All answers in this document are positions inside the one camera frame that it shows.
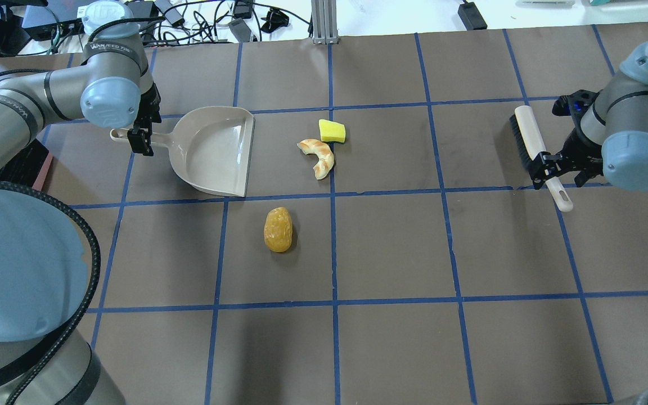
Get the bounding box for aluminium frame post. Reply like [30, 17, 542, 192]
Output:
[311, 0, 340, 44]

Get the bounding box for white hand brush black bristles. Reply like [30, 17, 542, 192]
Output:
[510, 105, 574, 213]

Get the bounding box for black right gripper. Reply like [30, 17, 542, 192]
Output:
[530, 89, 604, 190]

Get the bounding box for yellow potato toy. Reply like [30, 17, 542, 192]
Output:
[263, 206, 293, 253]

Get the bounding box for beige plastic dustpan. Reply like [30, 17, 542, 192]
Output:
[110, 106, 256, 198]

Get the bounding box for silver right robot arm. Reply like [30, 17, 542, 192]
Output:
[510, 41, 648, 192]

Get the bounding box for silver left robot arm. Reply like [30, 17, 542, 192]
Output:
[0, 1, 160, 404]

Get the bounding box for yellow green sponge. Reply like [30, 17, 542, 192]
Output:
[318, 119, 347, 143]

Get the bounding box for croissant bread toy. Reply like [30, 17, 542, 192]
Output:
[296, 138, 335, 181]

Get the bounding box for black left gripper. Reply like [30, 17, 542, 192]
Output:
[129, 84, 163, 156]

